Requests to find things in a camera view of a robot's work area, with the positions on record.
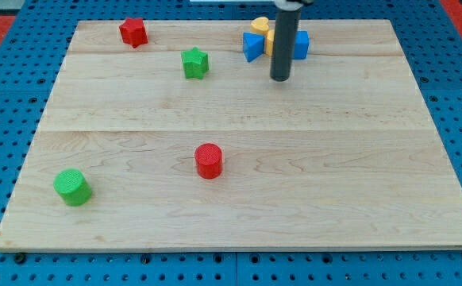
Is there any blue cube block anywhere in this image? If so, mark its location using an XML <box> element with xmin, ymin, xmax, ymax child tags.
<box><xmin>293</xmin><ymin>31</ymin><xmax>310</xmax><ymax>60</ymax></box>

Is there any yellow block behind rod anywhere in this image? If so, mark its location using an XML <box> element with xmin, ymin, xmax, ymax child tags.
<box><xmin>264</xmin><ymin>29</ymin><xmax>275</xmax><ymax>56</ymax></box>

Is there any green star block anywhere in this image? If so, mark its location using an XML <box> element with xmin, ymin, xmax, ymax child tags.
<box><xmin>181</xmin><ymin>47</ymin><xmax>209</xmax><ymax>79</ymax></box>

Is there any red cylinder block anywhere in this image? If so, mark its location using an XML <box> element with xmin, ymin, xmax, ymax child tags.
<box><xmin>194</xmin><ymin>143</ymin><xmax>223</xmax><ymax>180</ymax></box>

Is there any yellow heart block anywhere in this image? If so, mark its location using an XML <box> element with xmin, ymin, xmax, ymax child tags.
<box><xmin>250</xmin><ymin>17</ymin><xmax>269</xmax><ymax>37</ymax></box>

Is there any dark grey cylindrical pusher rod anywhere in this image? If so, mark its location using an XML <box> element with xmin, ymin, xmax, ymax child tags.
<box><xmin>270</xmin><ymin>8</ymin><xmax>302</xmax><ymax>82</ymax></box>

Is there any blue triangle block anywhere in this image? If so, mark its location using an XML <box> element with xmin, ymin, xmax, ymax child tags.
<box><xmin>242</xmin><ymin>32</ymin><xmax>265</xmax><ymax>63</ymax></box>

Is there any red star block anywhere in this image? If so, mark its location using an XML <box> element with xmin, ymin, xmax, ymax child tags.
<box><xmin>119</xmin><ymin>17</ymin><xmax>148</xmax><ymax>48</ymax></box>

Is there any green cylinder block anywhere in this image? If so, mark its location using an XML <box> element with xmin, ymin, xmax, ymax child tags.
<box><xmin>53</xmin><ymin>168</ymin><xmax>92</xmax><ymax>207</ymax></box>

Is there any light wooden board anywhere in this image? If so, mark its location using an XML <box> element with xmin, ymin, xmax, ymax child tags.
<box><xmin>0</xmin><ymin>20</ymin><xmax>462</xmax><ymax>253</ymax></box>

